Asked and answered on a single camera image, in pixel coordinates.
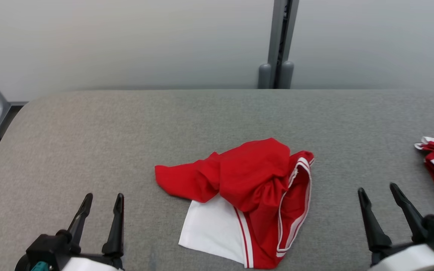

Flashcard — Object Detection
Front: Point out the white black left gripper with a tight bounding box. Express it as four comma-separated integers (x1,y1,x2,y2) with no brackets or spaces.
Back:
62,193,125,271

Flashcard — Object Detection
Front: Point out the grey metal partition post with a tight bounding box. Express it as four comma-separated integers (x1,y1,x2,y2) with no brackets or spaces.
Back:
258,0,300,90

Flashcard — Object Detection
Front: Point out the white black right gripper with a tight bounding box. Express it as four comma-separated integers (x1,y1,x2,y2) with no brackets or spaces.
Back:
358,183,434,271

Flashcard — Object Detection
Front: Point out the red Bulls basketball jersey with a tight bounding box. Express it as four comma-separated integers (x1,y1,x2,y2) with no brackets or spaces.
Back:
154,137,315,269

